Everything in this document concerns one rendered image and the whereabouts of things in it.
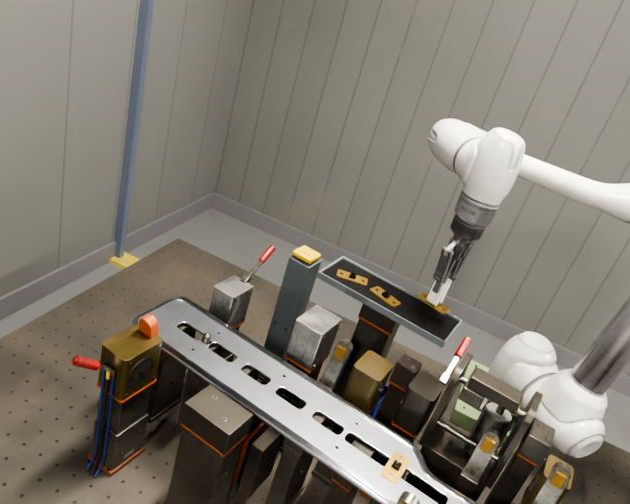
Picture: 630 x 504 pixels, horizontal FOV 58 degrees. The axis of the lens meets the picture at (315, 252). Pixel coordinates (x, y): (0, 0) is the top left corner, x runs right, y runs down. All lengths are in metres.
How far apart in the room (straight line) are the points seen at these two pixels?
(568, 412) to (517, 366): 0.21
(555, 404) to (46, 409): 1.37
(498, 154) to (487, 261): 2.50
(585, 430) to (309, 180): 2.63
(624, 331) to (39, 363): 1.58
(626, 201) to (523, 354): 0.55
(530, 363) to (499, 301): 2.00
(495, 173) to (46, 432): 1.22
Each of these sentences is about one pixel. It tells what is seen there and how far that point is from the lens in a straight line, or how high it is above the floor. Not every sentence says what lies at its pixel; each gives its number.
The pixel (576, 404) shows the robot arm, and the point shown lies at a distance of 1.76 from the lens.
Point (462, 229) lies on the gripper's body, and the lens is 1.34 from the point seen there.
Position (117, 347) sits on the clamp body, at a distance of 1.29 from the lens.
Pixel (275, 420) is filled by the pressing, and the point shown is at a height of 1.00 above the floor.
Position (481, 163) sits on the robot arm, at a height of 1.58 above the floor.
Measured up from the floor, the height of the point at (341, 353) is 1.09.
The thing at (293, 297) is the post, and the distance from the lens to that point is 1.60.
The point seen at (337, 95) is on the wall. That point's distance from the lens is 3.71.
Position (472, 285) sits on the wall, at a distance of 3.82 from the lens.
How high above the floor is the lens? 1.90
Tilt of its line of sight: 28 degrees down
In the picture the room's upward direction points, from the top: 17 degrees clockwise
